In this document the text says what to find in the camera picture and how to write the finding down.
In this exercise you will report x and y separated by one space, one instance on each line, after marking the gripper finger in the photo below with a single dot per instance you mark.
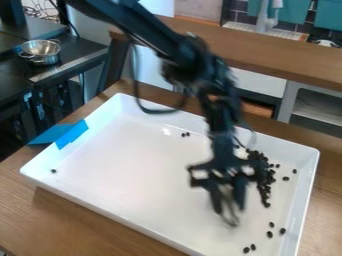
216 200
240 195

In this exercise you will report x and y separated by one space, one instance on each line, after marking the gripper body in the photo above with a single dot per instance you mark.
224 156

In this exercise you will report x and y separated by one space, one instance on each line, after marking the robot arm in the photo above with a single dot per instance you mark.
147 28

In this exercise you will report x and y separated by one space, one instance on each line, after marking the pile of black bits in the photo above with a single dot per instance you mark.
263 181

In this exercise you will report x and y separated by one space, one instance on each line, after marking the white tray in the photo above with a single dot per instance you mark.
133 166

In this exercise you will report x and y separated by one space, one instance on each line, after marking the wooden topped white shelf unit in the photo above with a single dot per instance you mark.
285 63

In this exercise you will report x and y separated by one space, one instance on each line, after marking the blue tape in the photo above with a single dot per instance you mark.
62 133

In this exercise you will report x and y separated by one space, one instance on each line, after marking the black desk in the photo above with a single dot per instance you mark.
44 76

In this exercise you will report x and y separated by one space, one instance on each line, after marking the silver pot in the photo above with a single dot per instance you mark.
41 50

